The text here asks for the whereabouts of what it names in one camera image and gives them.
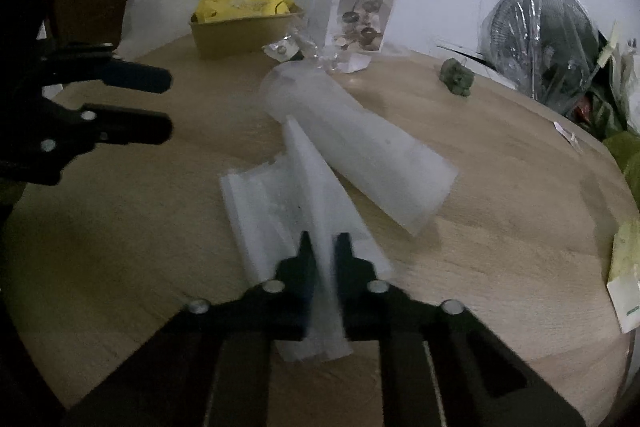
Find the brown paper bowl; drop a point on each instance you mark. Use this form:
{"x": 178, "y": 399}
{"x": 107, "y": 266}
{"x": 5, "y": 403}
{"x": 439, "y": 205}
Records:
{"x": 245, "y": 37}

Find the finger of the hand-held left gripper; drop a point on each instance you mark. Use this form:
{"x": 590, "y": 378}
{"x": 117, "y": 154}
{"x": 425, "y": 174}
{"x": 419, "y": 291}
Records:
{"x": 135, "y": 77}
{"x": 135, "y": 127}

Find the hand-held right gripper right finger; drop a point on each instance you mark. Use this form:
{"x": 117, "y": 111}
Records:
{"x": 350, "y": 272}

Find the small white wrapper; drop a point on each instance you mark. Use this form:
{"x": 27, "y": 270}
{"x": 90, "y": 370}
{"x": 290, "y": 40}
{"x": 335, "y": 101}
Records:
{"x": 567, "y": 134}

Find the small green figurine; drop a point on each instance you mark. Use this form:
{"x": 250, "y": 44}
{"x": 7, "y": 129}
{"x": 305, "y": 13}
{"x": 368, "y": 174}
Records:
{"x": 456, "y": 79}

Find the white foam sheet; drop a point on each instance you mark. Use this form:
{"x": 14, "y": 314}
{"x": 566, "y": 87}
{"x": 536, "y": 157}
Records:
{"x": 350, "y": 142}

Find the yellow tissue pack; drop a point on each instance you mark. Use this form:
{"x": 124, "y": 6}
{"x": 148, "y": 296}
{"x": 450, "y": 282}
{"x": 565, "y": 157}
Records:
{"x": 627, "y": 277}

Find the pile of green clothes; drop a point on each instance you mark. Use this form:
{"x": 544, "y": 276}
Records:
{"x": 622, "y": 147}

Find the clear plastic wrap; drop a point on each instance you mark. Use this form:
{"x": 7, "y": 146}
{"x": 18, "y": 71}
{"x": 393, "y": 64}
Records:
{"x": 280, "y": 217}

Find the plastic-wrapped black fan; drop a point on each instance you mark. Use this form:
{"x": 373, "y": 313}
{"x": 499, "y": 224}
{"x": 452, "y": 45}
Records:
{"x": 540, "y": 47}

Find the white flat sheet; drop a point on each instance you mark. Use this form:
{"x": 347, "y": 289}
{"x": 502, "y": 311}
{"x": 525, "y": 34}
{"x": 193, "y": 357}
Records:
{"x": 150, "y": 17}

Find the clear plastic wrapper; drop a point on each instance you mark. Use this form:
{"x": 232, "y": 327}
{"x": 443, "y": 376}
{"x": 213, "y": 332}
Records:
{"x": 320, "y": 52}

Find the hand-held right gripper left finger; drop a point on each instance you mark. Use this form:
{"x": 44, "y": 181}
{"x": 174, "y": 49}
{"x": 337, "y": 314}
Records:
{"x": 295, "y": 272}

